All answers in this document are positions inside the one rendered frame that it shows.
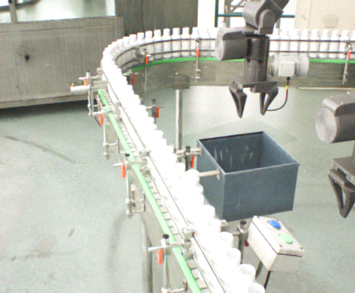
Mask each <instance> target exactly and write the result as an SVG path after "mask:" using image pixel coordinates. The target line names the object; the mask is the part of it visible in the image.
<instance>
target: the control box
mask: <svg viewBox="0 0 355 293"><path fill-rule="evenodd" d="M270 220H275V221H277V222H279V223H280V227H279V228H275V227H273V226H271V225H270V224H269V221H270ZM282 233H284V234H287V235H289V236H290V237H291V238H292V239H291V242H287V241H284V240H283V239H281V238H280V234H282ZM247 242H248V243H249V245H250V246H251V247H252V249H253V250H254V252H255V253H256V254H257V255H258V257H259V258H260V263H259V265H258V267H257V270H256V271H255V280H256V279H257V277H258V276H259V275H260V274H261V273H262V271H263V268H264V266H265V267H266V268H267V270H268V275H267V278H266V282H265V285H264V288H265V290H266V287H267V285H268V281H269V277H270V274H271V272H285V273H294V271H295V269H296V268H297V265H298V263H299V262H300V260H301V258H302V256H303V254H304V253H305V250H304V249H303V248H302V247H301V245H300V244H299V243H298V242H297V240H296V239H295V238H294V237H293V236H292V235H291V234H290V233H289V232H288V231H287V229H286V228H285V227H284V225H283V224H282V223H281V222H280V220H279V219H272V218H267V217H260V216H254V218H253V219H252V222H251V224H250V226H249V228H248V237H247Z"/></svg>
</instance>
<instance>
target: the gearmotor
mask: <svg viewBox="0 0 355 293"><path fill-rule="evenodd" d="M309 68H310V61H309V57H308V55H292V54H273V55H272V56H270V59H269V60H268V67H267V74H269V75H270V76H272V77H287V78H286V80H287V85H286V97H285V102H284V104H283V106H282V107H280V108H278V109H274V110H267V111H275V110H279V109H281V108H283V107H284V105H285V103H286V101H287V99H288V94H287V92H288V89H289V86H288V81H289V80H290V79H291V78H290V77H306V76H307V75H308V73H309Z"/></svg>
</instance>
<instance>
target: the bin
mask: <svg viewBox="0 0 355 293"><path fill-rule="evenodd" d="M190 152H197V153H199V152H200V153H201V155H200V156H197V171H198V172H199V176H200V181H199V183H200V184H201V185H202V186H203V196H204V197H205V199H206V200H207V202H208V203H209V205H210V206H212V207H214V211H215V214H216V215H217V216H215V218H217V217H218V218H219V220H225V221H226V222H234V221H237V220H241V219H247V218H251V217H254V216H262V215H268V214H275V213H279V212H285V211H292V210H293V205H294V200H295V190H296V182H297V177H298V168H299V165H300V162H299V161H298V160H297V159H295V158H294V157H293V156H292V155H291V154H290V153H289V152H288V151H287V150H286V149H285V148H282V147H281V146H280V145H279V144H278V143H277V142H276V141H275V140H274V139H273V138H272V137H270V136H269V135H268V133H267V132H266V131H264V130H262V131H252V132H243V133H237V134H228V135H227V136H217V137H209V138H203V139H197V148H191V149H190Z"/></svg>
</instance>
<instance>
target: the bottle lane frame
mask: <svg viewBox="0 0 355 293"><path fill-rule="evenodd" d="M99 94H100V101H101V103H102V104H105V105H106V111H111V109H110V107H109V104H108V102H107V101H106V100H105V98H104V96H103V94H102V93H101V92H100V93H99ZM106 123H107V134H108V142H109V144H112V143H117V139H116V138H117V136H118V138H119V144H117V145H112V146H111V148H112V150H113V153H116V152H117V146H119V153H117V154H115V155H114V156H115V158H116V160H117V163H118V164H120V163H124V158H125V154H126V153H129V154H130V160H131V161H135V158H134V156H133V153H132V152H131V150H130V147H129V146H128V144H127V142H126V140H125V138H124V136H123V133H122V131H121V129H120V127H119V125H118V123H117V122H116V121H115V117H114V115H113V114H107V117H106ZM130 175H131V182H132V184H133V189H134V200H141V199H142V191H144V193H145V201H144V200H143V201H141V202H135V203H134V204H135V206H136V209H137V210H138V211H140V210H142V204H143V202H144V203H145V212H144V211H143V212H139V214H140V217H141V219H142V222H143V224H144V226H145V229H146V231H147V234H148V236H149V238H150V241H151V243H152V245H153V247H154V246H158V245H161V239H162V238H163V237H162V235H163V234H169V236H170V237H169V241H170V243H175V242H177V241H176V240H175V238H174V236H175V235H173V234H172V232H171V230H170V228H173V227H169V226H168V224H167V220H165V219H164V216H163V213H162V212H161V210H160V208H159V207H160V206H158V204H157V202H156V200H155V198H154V196H153V194H152V192H151V190H150V188H151V187H149V186H148V182H146V180H145V177H144V176H143V175H142V173H141V172H140V166H139V165H132V166H131V170H130ZM180 252H182V251H181V250H180V247H175V248H172V254H171V255H169V285H170V288H171V289H172V290H175V289H180V288H182V287H183V278H185V280H186V291H185V290H183V291H185V293H202V289H201V288H199V285H198V284H197V280H198V279H199V278H194V277H193V275H192V273H191V270H193V269H190V268H189V266H188V264H187V262H186V261H185V260H184V259H183V257H182V255H181V254H180ZM203 289H205V288H203ZM183 291H182V292H178V293H183Z"/></svg>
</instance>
